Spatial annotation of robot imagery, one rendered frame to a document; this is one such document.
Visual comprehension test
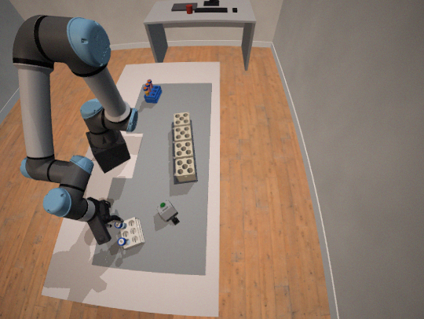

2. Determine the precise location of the beige bucket adapter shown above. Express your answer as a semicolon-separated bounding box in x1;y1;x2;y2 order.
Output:
174;112;191;127
175;141;194;160
174;126;192;142

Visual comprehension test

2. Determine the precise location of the blue tube rack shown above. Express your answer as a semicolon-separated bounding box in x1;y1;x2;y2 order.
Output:
144;86;162;104

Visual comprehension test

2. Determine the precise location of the white tube rack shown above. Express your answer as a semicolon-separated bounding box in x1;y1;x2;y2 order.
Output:
120;218;145;249

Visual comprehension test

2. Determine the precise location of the cream bucket adapter with holes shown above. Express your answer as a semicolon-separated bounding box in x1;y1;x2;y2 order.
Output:
176;158;196;182

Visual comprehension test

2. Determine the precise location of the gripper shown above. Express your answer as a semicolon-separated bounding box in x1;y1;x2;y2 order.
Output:
86;197;124;228

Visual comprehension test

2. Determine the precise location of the grey flat mat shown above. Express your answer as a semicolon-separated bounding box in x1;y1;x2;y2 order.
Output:
92;83;212;275

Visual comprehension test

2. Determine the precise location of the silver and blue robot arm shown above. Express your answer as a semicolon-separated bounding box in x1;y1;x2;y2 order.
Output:
13;15;138;222

